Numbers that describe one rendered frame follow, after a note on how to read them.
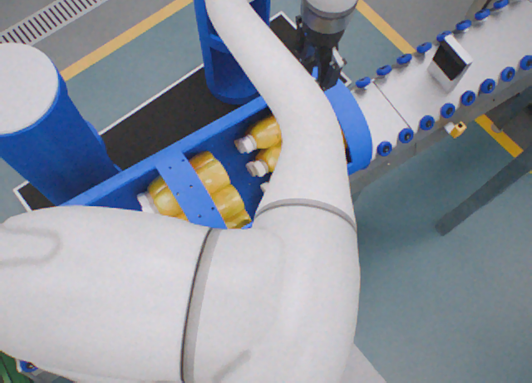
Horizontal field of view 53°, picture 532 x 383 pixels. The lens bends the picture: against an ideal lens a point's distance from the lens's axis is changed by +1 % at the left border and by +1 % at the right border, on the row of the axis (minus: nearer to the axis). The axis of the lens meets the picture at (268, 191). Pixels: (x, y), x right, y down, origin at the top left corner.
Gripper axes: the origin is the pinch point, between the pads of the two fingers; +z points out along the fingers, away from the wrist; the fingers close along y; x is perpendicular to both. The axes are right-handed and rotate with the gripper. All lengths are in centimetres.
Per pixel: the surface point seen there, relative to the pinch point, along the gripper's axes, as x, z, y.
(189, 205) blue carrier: 33.8, 13.3, -5.8
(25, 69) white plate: 51, 32, 58
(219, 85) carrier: -15, 119, 74
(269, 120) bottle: 5.7, 21.8, 5.9
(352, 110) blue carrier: -8.9, 12.9, -5.7
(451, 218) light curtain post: -64, 116, -33
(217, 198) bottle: 27.1, 21.0, -5.1
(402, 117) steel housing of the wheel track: -34, 43, -5
